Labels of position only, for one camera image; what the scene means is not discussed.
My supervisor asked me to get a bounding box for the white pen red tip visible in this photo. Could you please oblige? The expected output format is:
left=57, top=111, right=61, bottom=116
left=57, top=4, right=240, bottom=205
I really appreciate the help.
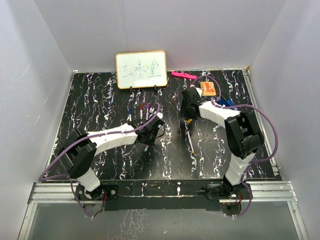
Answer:
left=139, top=104, right=144, bottom=120

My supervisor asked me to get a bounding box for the white pen pink tip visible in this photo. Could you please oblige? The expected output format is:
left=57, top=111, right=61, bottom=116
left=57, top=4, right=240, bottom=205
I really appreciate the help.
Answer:
left=145, top=109, right=150, bottom=120

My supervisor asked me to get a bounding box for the white pen blue tip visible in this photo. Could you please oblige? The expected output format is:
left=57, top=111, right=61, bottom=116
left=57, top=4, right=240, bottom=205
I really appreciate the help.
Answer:
left=127, top=108, right=132, bottom=122

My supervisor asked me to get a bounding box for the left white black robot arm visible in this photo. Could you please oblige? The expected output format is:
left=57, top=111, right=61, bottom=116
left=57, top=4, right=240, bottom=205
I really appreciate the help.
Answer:
left=57, top=113, right=165, bottom=200

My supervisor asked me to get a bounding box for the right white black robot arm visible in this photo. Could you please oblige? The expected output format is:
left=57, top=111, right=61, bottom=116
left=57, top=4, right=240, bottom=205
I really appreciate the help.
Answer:
left=180, top=87, right=264, bottom=199

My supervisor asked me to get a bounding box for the white pen yellow tip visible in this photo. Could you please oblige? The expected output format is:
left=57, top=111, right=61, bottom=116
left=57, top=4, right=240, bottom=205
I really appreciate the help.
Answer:
left=186, top=124, right=195, bottom=154

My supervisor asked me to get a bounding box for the orange card pack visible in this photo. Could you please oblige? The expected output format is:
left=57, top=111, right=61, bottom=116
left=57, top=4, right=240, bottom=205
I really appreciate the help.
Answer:
left=200, top=81, right=217, bottom=97

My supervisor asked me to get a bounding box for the pink plastic clip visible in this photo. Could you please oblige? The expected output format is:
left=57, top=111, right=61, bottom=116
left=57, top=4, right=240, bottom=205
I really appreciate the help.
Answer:
left=171, top=71, right=197, bottom=80

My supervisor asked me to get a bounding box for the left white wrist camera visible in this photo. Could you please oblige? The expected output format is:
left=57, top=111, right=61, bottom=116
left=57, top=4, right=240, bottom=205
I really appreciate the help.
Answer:
left=156, top=112, right=163, bottom=120

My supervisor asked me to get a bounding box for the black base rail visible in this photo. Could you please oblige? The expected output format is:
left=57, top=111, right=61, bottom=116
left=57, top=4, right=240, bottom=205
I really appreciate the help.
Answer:
left=74, top=178, right=253, bottom=212

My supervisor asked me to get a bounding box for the small whiteboard with orange frame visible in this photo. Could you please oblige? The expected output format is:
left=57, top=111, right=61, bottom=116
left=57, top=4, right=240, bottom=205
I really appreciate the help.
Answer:
left=115, top=50, right=168, bottom=90

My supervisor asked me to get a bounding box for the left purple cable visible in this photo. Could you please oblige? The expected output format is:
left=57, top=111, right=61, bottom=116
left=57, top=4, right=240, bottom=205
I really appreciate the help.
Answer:
left=37, top=102, right=161, bottom=182

